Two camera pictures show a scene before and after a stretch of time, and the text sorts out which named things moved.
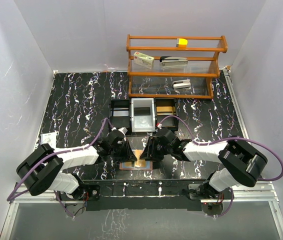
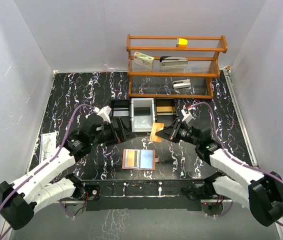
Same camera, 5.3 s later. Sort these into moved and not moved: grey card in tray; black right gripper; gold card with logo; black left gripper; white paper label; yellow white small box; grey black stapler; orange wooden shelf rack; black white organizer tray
Moved: gold card with logo; black right gripper; black left gripper
Not moved: yellow white small box; white paper label; black white organizer tray; orange wooden shelf rack; grey card in tray; grey black stapler
